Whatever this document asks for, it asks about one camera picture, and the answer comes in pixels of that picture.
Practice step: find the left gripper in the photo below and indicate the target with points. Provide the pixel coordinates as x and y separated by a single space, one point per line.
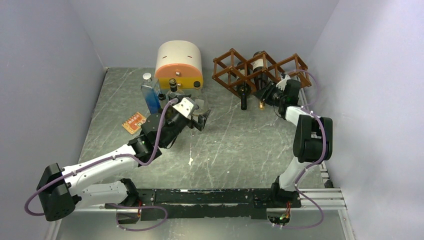
202 120

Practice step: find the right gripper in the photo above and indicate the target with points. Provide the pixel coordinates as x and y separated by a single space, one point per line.
265 93

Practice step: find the clear round glass bottle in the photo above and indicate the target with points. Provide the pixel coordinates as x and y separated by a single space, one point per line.
200 99

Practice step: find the dark bottle black neck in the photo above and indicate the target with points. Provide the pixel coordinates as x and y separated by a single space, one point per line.
244 89

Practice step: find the clear square bottle black cap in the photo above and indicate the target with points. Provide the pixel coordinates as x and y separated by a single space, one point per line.
174 91

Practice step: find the brown bottle gold foil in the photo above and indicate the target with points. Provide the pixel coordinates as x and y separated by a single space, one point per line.
258 66

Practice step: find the green bottle silver neck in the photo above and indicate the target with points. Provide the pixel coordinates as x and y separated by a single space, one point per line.
163 100

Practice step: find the blue square bottle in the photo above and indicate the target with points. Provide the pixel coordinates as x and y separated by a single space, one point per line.
150 88

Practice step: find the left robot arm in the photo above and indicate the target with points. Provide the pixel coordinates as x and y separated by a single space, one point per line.
61 190

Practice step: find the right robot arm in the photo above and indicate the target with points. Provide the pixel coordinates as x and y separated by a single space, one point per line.
312 142

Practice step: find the brown wooden wine rack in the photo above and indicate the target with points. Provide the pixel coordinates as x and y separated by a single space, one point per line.
231 70

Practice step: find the cream drawer cabinet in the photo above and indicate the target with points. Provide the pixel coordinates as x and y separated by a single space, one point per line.
180 60

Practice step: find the orange snack packet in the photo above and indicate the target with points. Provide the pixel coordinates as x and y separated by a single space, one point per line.
134 123

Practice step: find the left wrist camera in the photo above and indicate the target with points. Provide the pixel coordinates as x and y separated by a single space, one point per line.
186 107

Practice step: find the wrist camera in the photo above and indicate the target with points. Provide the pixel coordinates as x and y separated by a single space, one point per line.
186 107
283 81

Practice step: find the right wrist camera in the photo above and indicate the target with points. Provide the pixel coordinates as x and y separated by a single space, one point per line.
283 81

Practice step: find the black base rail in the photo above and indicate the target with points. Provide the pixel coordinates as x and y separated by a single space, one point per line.
206 203

